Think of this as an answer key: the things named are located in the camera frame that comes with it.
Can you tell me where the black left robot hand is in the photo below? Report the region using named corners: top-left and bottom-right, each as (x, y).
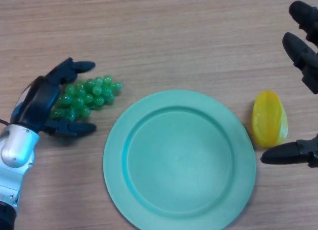
top-left (9, 57), bottom-right (97, 138)

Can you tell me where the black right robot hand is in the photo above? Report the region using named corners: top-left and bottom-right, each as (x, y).
top-left (260, 0), bottom-right (318, 168)

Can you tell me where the green grape bunch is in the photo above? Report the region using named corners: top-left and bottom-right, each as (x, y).
top-left (49, 75), bottom-right (124, 123)

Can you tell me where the green round plate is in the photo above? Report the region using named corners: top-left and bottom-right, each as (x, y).
top-left (103, 89), bottom-right (256, 230)

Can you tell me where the yellow starfruit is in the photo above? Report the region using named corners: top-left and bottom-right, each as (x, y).
top-left (252, 90), bottom-right (288, 149)

